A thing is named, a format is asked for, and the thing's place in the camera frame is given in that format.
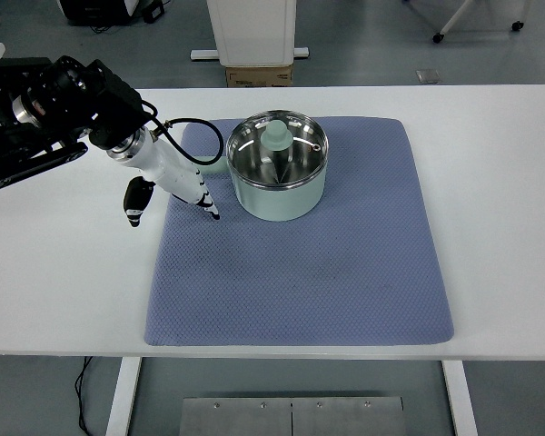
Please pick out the white table leg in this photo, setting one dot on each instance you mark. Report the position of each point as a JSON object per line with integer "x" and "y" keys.
{"x": 459, "y": 397}
{"x": 124, "y": 395}

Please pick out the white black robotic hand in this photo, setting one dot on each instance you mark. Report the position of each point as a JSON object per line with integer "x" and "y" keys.
{"x": 159, "y": 164}

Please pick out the right white table leg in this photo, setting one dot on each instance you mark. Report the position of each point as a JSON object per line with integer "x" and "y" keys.
{"x": 459, "y": 397}

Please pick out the metal floor plate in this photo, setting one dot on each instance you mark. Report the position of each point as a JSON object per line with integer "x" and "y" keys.
{"x": 293, "y": 416}

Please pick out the grey floor socket cover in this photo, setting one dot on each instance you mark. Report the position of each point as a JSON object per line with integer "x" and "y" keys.
{"x": 428, "y": 76}

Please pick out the glass lid with green knob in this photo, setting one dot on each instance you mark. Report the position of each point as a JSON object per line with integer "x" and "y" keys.
{"x": 277, "y": 150}

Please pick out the wheeled white frame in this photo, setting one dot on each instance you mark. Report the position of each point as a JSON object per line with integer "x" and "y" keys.
{"x": 463, "y": 22}

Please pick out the green pot with handle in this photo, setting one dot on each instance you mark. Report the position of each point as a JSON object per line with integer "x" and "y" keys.
{"x": 272, "y": 205}

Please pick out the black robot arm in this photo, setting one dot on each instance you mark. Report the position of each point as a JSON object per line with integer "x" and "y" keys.
{"x": 47, "y": 107}

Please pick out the cardboard box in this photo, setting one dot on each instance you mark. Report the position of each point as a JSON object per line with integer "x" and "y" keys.
{"x": 259, "y": 76}

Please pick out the black equipment on floor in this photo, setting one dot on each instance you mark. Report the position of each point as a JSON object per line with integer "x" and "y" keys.
{"x": 103, "y": 13}

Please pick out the left white table leg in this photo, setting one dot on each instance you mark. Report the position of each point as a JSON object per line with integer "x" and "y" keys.
{"x": 124, "y": 395}

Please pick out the blue quilted mat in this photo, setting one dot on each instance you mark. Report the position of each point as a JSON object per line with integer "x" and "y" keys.
{"x": 359, "y": 269}

